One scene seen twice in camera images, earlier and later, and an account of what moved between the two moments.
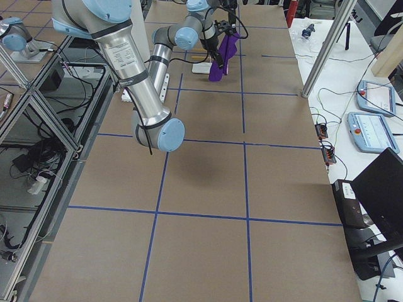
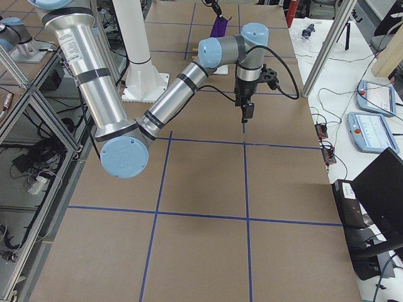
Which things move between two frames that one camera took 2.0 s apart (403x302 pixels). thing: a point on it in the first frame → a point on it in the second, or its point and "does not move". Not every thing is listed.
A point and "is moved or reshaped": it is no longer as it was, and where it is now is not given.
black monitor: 379,190 does not move
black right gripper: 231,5 → 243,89
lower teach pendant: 370,133 does not move
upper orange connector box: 321,130 does not move
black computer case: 350,211 does not move
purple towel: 227,50 is moved or reshaped
